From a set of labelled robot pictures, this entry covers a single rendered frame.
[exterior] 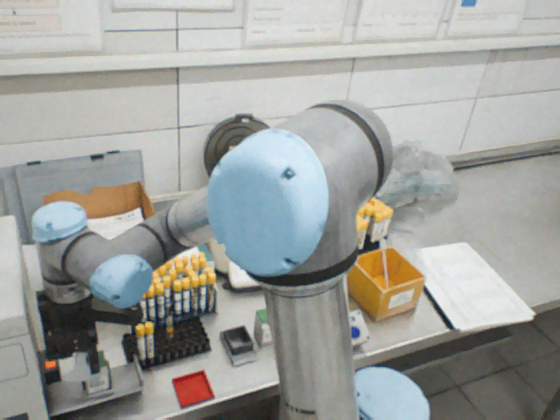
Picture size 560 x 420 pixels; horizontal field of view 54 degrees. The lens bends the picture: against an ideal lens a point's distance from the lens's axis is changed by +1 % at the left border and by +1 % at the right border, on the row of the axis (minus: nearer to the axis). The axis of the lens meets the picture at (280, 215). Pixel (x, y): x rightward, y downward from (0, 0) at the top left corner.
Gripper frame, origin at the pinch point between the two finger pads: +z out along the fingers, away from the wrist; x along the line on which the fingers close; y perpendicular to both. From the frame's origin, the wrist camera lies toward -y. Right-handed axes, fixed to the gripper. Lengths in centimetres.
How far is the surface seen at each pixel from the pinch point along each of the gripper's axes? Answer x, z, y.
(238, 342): -3.3, 7.2, -29.6
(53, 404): 1.5, 4.6, 7.8
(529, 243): -12, 9, -126
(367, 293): -4, 3, -62
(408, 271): -6, 1, -75
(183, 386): 2.9, 8.4, -15.7
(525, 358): -27, 96, -180
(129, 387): 2.5, 4.6, -5.4
